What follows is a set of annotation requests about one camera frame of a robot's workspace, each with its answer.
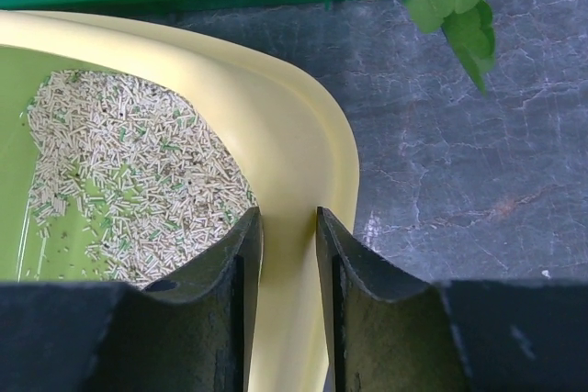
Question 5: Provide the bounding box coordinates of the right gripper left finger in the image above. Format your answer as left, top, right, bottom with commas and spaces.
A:
1, 208, 262, 391

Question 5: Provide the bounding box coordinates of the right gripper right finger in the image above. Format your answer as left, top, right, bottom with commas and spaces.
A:
316, 207, 587, 391

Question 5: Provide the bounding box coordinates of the yellow green litter box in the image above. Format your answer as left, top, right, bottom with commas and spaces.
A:
1, 11, 359, 391

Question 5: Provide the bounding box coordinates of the cat litter pile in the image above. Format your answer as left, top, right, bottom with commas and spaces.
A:
24, 70, 256, 288

